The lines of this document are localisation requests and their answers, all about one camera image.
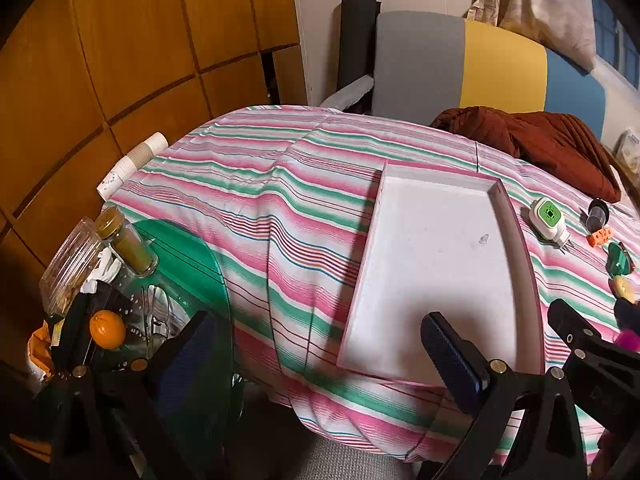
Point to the green flower-shaped toy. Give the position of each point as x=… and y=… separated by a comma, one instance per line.
x=620, y=260

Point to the eyeglasses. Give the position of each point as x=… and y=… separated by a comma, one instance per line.
x=156, y=310

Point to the window with bars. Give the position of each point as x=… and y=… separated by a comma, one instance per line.
x=617, y=35

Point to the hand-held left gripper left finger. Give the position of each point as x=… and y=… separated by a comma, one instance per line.
x=185, y=360

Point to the dark cylindrical cup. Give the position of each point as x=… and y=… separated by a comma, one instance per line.
x=597, y=212

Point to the white blue cardboard box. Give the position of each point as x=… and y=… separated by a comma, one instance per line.
x=629, y=147

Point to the green glass round table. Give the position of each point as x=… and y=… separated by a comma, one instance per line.
x=197, y=270

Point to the white tray with pink rim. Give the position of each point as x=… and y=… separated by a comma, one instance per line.
x=435, y=270

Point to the green white plug-in device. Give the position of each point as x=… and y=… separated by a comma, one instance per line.
x=546, y=217

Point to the orange fruit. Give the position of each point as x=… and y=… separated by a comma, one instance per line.
x=107, y=329

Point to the wooden wardrobe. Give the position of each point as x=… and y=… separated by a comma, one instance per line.
x=125, y=60

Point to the grey yellow blue headboard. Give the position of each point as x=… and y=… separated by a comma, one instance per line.
x=450, y=65

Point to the brown quilted jacket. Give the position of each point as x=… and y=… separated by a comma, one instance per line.
x=540, y=145

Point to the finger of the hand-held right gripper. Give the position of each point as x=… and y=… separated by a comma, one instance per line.
x=575, y=325
x=629, y=312

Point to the white crumpled cloth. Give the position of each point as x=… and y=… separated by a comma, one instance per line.
x=102, y=271

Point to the clear plastic food container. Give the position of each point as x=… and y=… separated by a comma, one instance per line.
x=70, y=265

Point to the stack of paper cups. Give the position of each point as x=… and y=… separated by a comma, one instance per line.
x=131, y=162

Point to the orange toy block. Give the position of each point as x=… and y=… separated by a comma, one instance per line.
x=600, y=236

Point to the plastic wrapped bed rail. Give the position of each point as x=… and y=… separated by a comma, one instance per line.
x=350, y=92

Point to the orange plastic bag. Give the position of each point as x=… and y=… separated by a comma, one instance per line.
x=37, y=355

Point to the yellow oval perforated case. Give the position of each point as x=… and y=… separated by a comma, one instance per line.
x=625, y=287

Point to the jar of green powder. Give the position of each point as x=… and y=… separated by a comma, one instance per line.
x=127, y=247

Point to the beige patterned curtain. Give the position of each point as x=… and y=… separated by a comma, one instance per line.
x=535, y=0

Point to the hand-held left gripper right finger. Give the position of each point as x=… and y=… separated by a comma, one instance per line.
x=452, y=360

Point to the black foam roll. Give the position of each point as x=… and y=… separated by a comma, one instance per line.
x=354, y=40

